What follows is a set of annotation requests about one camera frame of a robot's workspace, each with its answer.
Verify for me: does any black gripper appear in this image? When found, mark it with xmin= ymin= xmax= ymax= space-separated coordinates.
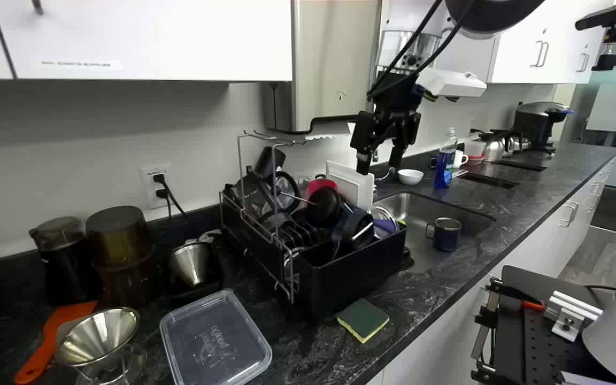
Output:
xmin=349 ymin=71 xmax=423 ymax=178

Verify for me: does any black dish drying rack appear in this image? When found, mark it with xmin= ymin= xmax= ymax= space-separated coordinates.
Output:
xmin=219 ymin=128 xmax=411 ymax=318

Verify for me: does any small white bowl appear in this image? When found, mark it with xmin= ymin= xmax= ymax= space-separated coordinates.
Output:
xmin=396 ymin=166 xmax=425 ymax=189

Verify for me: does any blue bottle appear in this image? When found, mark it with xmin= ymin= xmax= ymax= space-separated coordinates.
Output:
xmin=433 ymin=148 xmax=457 ymax=191

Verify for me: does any clear drinking glass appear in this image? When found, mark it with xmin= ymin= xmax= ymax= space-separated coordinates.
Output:
xmin=370 ymin=204 xmax=401 ymax=241

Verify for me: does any red bowl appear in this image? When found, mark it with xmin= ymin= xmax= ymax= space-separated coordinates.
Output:
xmin=304 ymin=175 xmax=341 ymax=202

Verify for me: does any dark blue plate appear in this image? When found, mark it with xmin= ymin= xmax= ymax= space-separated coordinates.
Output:
xmin=330 ymin=205 xmax=378 ymax=252

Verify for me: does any black bowl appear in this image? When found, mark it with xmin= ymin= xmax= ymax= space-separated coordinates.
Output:
xmin=298 ymin=187 xmax=346 ymax=232

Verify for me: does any dark blue steel-rimmed mug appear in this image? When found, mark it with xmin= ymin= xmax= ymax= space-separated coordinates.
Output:
xmin=423 ymin=214 xmax=465 ymax=254

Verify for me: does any round dark lid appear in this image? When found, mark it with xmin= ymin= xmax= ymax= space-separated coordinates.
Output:
xmin=272 ymin=170 xmax=304 ymax=214

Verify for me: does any stainless paper towel dispenser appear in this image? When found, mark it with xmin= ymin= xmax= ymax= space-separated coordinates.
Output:
xmin=263 ymin=0 xmax=384 ymax=135

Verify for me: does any black counter mat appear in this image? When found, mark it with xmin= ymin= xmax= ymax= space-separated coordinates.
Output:
xmin=497 ymin=157 xmax=549 ymax=173
xmin=460 ymin=170 xmax=521 ymax=191

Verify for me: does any stainless steel sink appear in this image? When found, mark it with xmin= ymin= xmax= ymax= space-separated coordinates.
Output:
xmin=374 ymin=191 xmax=497 ymax=241

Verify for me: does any black hanging cup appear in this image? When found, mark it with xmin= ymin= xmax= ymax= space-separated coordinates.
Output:
xmin=252 ymin=146 xmax=286 ymax=182

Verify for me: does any black coffee machine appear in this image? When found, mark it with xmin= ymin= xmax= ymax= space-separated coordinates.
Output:
xmin=510 ymin=98 xmax=574 ymax=154

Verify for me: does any green and yellow sponge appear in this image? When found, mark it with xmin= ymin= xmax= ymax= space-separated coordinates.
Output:
xmin=333 ymin=297 xmax=392 ymax=347

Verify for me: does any white base cabinet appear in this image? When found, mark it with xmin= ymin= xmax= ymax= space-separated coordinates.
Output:
xmin=369 ymin=158 xmax=616 ymax=385

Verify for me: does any black clamp with orange tip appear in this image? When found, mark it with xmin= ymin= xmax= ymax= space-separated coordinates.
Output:
xmin=484 ymin=276 xmax=547 ymax=316

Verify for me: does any steel cup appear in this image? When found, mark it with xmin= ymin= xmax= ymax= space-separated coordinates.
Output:
xmin=168 ymin=228 xmax=222 ymax=288

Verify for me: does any aluminium extrusion bar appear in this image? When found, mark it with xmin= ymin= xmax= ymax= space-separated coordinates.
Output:
xmin=544 ymin=286 xmax=605 ymax=344

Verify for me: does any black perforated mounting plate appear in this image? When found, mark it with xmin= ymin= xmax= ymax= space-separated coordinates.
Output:
xmin=493 ymin=308 xmax=583 ymax=385

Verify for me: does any clear plastic container lid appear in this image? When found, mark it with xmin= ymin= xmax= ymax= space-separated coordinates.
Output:
xmin=156 ymin=286 xmax=275 ymax=385

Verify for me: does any brown stacked canister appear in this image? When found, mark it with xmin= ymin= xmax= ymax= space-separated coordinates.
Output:
xmin=83 ymin=204 xmax=158 ymax=310

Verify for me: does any dark glass jar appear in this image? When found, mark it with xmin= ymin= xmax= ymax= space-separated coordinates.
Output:
xmin=29 ymin=214 xmax=97 ymax=308

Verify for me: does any large steel funnel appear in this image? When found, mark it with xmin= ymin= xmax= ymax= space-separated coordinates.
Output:
xmin=56 ymin=305 xmax=144 ymax=385

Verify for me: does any orange spatula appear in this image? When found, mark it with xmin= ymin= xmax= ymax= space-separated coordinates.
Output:
xmin=13 ymin=300 xmax=100 ymax=385

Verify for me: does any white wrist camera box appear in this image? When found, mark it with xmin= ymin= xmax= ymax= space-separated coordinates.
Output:
xmin=415 ymin=67 xmax=490 ymax=100

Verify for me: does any white cabinet with bar handles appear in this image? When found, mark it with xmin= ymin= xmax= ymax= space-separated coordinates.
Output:
xmin=378 ymin=0 xmax=610 ymax=86

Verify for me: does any black plug with cable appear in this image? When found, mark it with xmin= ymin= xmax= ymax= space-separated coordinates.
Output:
xmin=152 ymin=172 xmax=199 ymax=233

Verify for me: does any white wall power outlet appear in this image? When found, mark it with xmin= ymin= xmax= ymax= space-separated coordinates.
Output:
xmin=140 ymin=162 xmax=176 ymax=212

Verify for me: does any white labelled wall cabinet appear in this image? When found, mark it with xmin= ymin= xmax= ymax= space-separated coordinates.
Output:
xmin=0 ymin=0 xmax=295 ymax=84

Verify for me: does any black overhead camera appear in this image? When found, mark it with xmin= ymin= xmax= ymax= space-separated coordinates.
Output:
xmin=574 ymin=0 xmax=616 ymax=73

